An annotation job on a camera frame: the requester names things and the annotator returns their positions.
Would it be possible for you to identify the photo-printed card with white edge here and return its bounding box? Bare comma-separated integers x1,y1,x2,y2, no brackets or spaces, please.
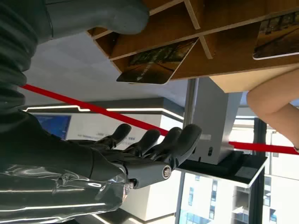
116,37,199,85
252,11,299,61

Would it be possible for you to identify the red barrier tape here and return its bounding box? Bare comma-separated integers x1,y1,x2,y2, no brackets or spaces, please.
20,84,299,156

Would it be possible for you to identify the black window frame post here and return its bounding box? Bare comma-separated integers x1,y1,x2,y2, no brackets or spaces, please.
248,117,267,224

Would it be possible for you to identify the blue wall screen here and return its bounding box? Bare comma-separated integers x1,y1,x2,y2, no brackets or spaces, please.
34,114,72,140

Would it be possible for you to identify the grey metal box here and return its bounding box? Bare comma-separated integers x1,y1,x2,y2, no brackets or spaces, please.
186,77,242,165

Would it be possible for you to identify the grey metal pole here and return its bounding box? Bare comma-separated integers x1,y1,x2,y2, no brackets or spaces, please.
174,78,199,224

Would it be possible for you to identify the brown wooden card rack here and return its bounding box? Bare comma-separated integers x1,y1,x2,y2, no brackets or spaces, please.
87,0,299,82

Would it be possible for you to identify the black flat platform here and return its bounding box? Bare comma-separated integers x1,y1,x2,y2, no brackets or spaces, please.
176,151,268,189

